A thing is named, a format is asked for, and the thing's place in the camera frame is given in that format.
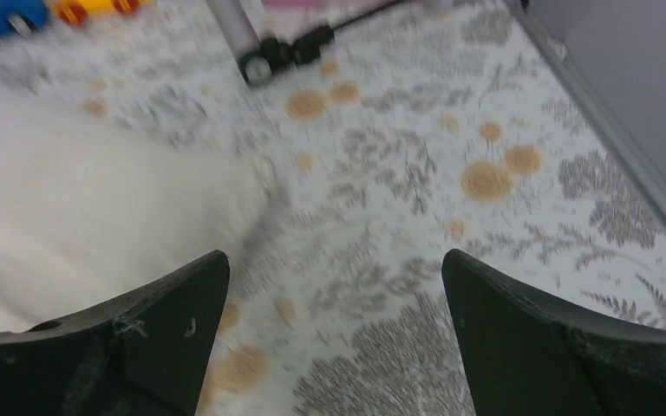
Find silver microphone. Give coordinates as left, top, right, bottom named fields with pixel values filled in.
left=206, top=0, right=260, bottom=60

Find white pillow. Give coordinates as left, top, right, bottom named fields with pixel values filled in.
left=0, top=86, right=278, bottom=332

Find right aluminium frame post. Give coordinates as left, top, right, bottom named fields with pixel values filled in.
left=506, top=1, right=666, bottom=229

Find blue toy car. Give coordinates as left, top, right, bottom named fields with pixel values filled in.
left=0, top=0, right=51, bottom=40

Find pink wedge block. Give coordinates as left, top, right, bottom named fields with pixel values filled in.
left=261, top=0, right=379, bottom=9

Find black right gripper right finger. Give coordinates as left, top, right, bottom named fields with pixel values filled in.
left=441, top=250, right=666, bottom=416

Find yellow toy car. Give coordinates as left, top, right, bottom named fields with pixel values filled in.
left=46, top=0, right=153, bottom=28

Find black tripod stand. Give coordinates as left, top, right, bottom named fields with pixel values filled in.
left=237, top=0, right=406, bottom=88

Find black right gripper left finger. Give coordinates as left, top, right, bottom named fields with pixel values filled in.
left=0, top=250, right=230, bottom=416

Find floral fern print sheet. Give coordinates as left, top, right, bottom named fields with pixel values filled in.
left=0, top=1, right=666, bottom=415

